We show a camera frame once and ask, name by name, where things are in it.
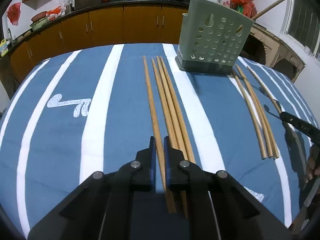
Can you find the red basin on counter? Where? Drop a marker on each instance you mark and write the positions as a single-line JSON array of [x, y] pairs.
[[39, 16]]

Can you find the green perforated utensil holder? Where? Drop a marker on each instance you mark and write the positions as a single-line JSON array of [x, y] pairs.
[[211, 39]]

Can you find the beige concrete side counter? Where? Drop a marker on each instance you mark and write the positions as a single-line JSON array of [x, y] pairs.
[[265, 48]]

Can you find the yellow detergent bottle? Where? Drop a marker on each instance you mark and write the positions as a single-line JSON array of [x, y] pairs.
[[3, 47]]

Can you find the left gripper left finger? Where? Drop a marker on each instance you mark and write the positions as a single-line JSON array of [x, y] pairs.
[[101, 206]]

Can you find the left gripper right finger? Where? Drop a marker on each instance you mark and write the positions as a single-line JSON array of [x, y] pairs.
[[218, 206]]

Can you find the orange lower kitchen cabinets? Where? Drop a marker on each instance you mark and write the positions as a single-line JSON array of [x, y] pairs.
[[108, 26]]

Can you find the blue white striped tablecloth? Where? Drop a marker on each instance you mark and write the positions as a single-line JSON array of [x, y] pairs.
[[88, 111]]

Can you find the wooden chopstick group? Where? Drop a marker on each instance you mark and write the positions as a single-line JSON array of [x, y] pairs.
[[255, 112], [264, 87], [270, 143], [263, 152]]

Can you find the red plastic bag on wall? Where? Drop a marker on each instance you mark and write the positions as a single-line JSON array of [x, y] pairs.
[[13, 13]]

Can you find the green enamel basin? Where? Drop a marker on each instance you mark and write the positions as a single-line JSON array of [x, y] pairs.
[[38, 24]]

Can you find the red bags and bottles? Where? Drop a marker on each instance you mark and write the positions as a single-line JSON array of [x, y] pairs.
[[245, 7]]

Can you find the person's right hand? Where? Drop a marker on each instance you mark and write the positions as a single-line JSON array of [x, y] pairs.
[[311, 169]]

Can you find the window with grille right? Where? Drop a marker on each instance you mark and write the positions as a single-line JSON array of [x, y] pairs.
[[302, 28]]

